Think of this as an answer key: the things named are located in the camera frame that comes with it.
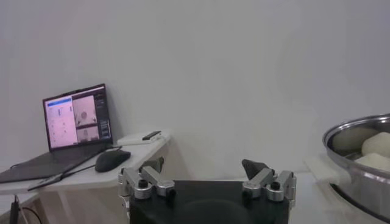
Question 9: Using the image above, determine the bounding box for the black computer mouse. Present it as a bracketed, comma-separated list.
[94, 149, 132, 173]

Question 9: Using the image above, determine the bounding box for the white steamed baozi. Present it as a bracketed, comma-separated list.
[361, 131, 390, 159]
[355, 152, 390, 173]

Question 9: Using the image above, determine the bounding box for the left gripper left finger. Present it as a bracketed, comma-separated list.
[118, 156, 177, 200]

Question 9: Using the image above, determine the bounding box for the small black white device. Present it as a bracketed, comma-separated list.
[141, 130, 162, 141]

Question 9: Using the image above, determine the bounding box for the flat white box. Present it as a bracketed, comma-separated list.
[117, 130, 171, 146]

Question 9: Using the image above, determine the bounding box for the black laptop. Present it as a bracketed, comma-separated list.
[0, 83, 114, 184]

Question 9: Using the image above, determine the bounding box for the white side table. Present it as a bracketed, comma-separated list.
[0, 133, 172, 224]

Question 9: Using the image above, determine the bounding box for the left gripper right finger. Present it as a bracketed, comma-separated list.
[241, 159, 298, 202]

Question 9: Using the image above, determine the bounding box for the black mouse cable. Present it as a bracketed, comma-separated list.
[10, 145, 122, 192]

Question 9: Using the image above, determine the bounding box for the stainless steel steamer basket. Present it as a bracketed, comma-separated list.
[322, 113, 390, 223]

